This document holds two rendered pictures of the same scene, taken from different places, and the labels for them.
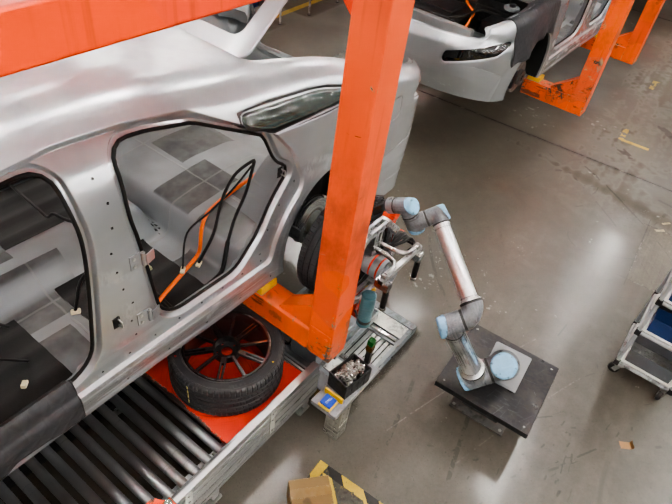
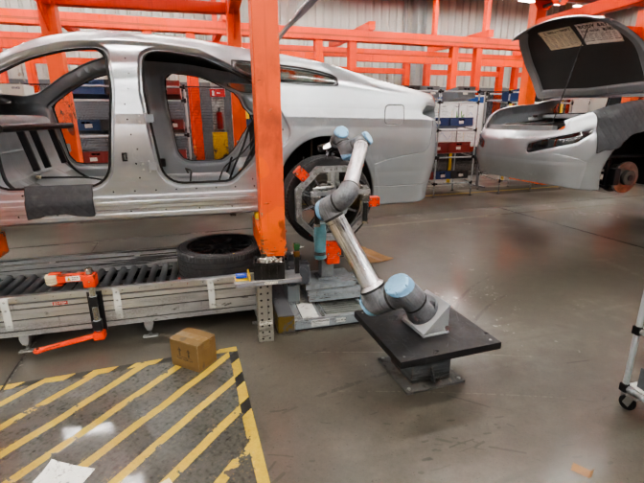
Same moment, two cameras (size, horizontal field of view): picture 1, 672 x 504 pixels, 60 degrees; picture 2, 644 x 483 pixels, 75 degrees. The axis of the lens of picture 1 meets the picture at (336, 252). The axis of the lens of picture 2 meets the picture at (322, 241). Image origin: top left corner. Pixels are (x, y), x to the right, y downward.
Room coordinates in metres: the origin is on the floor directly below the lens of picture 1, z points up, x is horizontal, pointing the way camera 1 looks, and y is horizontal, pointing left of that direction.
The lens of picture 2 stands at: (0.35, -2.22, 1.45)
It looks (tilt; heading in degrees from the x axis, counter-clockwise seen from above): 16 degrees down; 44
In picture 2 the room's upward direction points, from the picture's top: straight up
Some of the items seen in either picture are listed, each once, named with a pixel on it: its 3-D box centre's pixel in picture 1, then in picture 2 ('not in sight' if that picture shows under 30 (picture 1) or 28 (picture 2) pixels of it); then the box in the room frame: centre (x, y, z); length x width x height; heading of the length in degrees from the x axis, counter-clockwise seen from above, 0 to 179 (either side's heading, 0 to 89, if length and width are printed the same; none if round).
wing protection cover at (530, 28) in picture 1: (529, 27); (624, 125); (5.43, -1.41, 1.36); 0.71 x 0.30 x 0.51; 149
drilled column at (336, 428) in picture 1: (338, 411); (264, 310); (1.91, -0.16, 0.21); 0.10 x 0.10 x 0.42; 59
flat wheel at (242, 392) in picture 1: (226, 356); (221, 258); (2.04, 0.53, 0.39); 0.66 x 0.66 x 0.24
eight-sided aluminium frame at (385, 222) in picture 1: (368, 261); (332, 203); (2.54, -0.20, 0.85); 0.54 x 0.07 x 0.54; 149
